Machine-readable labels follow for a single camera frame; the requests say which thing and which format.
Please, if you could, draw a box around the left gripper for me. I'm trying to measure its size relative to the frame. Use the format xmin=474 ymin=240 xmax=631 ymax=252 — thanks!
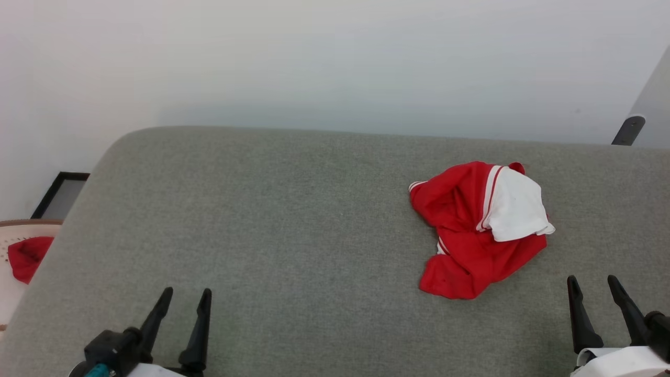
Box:
xmin=68 ymin=286 xmax=213 ymax=377

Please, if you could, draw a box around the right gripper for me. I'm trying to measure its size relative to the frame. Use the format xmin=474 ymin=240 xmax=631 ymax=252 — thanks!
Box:
xmin=567 ymin=275 xmax=670 ymax=377

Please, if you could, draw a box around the red and white garment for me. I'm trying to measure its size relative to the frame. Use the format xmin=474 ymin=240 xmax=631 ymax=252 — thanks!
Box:
xmin=408 ymin=161 xmax=556 ymax=300

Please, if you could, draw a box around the grey fabric sofa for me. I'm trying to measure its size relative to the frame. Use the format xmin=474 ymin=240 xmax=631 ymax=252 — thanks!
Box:
xmin=0 ymin=126 xmax=670 ymax=377

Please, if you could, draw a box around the red cloth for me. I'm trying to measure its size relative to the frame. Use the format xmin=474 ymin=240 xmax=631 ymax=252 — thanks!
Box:
xmin=7 ymin=236 xmax=55 ymax=284

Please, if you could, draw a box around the white laundry basket brown rim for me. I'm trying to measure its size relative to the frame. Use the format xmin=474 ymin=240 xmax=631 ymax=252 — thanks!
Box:
xmin=0 ymin=219 xmax=64 ymax=329

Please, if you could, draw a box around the grey metal leg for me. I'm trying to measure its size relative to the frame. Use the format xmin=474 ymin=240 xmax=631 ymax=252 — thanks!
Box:
xmin=611 ymin=115 xmax=646 ymax=146

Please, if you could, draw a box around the black rectangular frame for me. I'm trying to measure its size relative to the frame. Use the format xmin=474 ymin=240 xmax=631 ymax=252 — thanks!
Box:
xmin=30 ymin=172 xmax=91 ymax=220

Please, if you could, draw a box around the grey post with black base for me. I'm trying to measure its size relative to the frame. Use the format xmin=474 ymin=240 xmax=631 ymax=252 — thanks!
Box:
xmin=627 ymin=46 xmax=670 ymax=150

